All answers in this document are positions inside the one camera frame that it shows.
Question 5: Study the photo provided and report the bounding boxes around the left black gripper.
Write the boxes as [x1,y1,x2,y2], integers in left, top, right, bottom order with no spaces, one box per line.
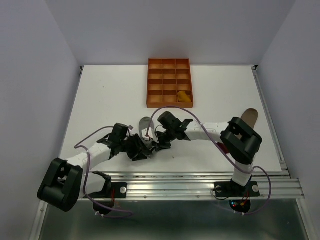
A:
[119,133,152,161]

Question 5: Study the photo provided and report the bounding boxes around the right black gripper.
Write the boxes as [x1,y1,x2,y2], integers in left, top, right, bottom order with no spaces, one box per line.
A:
[152,127,176,151]

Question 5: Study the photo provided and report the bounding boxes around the grey striped sock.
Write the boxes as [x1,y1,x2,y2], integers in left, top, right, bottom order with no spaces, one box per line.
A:
[139,116,158,150]

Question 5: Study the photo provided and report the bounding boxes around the mustard yellow sock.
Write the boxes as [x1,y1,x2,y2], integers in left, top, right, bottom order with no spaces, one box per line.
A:
[177,91,192,103]

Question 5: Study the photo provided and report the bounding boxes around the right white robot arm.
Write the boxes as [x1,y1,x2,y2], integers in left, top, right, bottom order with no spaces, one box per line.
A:
[155,111,263,195]

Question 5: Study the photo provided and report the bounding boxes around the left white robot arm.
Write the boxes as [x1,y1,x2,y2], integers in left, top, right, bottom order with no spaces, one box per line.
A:
[37,123,155,212]

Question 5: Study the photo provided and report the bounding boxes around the orange compartment tray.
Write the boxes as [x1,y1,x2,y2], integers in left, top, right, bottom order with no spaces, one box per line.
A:
[146,58,194,108]

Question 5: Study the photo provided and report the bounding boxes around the taupe maroon-cuffed sock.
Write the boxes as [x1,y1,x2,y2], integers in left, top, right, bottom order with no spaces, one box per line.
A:
[217,108,259,154]

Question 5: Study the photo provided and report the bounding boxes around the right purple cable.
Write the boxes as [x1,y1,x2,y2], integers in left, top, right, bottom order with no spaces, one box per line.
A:
[146,106,273,217]

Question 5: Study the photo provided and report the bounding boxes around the purple cable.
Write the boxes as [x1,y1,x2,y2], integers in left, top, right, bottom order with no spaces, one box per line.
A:
[74,126,135,219]
[146,106,273,217]

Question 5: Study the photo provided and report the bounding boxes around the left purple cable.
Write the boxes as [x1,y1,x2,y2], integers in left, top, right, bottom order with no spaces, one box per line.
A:
[74,126,135,219]

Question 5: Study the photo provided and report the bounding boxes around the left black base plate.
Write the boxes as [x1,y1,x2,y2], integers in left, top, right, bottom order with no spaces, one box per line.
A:
[89,182,128,200]

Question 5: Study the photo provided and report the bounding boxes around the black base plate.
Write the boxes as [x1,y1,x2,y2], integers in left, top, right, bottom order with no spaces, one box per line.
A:
[213,180,260,199]
[89,182,128,200]

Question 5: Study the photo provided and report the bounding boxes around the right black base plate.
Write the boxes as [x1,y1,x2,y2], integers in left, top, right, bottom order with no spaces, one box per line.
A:
[213,180,260,199]

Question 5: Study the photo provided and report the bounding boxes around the aluminium rail frame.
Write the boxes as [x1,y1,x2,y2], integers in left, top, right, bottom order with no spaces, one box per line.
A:
[39,65,315,240]

